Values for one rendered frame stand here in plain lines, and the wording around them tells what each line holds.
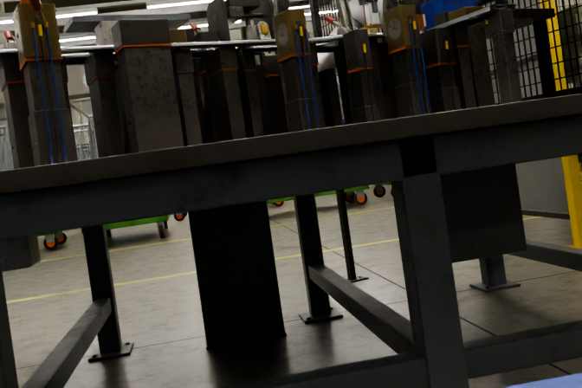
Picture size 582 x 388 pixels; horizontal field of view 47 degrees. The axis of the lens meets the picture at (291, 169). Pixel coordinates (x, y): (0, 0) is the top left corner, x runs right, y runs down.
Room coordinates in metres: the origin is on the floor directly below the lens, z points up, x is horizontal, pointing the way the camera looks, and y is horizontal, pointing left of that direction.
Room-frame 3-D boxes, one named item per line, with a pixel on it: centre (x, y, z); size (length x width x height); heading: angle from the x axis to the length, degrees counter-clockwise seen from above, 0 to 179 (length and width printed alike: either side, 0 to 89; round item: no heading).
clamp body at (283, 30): (1.79, -0.06, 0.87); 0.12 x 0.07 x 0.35; 28
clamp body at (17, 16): (1.47, 0.51, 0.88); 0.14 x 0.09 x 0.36; 28
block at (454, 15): (2.16, -0.63, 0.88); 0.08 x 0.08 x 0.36; 28
